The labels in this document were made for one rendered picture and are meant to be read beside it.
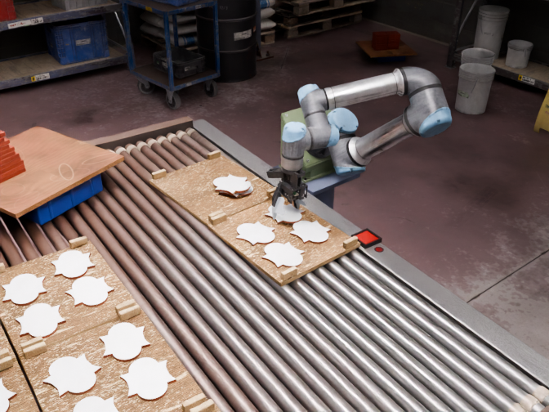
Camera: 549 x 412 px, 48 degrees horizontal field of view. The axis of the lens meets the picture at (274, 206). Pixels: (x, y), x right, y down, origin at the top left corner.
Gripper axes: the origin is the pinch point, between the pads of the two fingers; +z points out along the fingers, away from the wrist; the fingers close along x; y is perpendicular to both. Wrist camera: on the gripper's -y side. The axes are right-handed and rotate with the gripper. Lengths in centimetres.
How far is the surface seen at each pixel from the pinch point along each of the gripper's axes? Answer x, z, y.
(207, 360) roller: -60, 2, 41
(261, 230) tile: -13.1, 0.6, 3.5
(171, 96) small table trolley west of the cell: 124, 93, -295
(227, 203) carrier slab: -11.8, 2.3, -19.0
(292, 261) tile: -16.6, -0.3, 23.8
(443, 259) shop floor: 137, 94, -14
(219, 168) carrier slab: 1.2, 3.2, -43.3
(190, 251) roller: -37.4, 3.8, -4.0
